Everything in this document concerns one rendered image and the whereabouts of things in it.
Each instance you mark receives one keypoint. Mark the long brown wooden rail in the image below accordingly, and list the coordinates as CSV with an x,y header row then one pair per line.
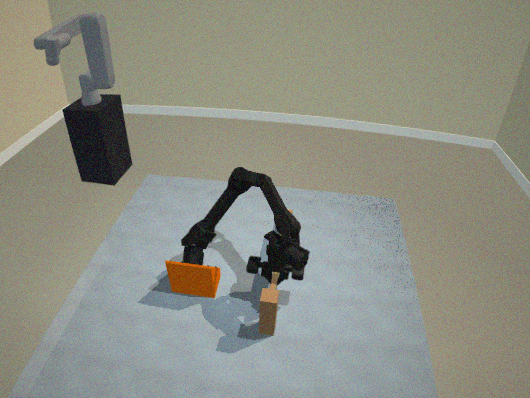
x,y
274,280

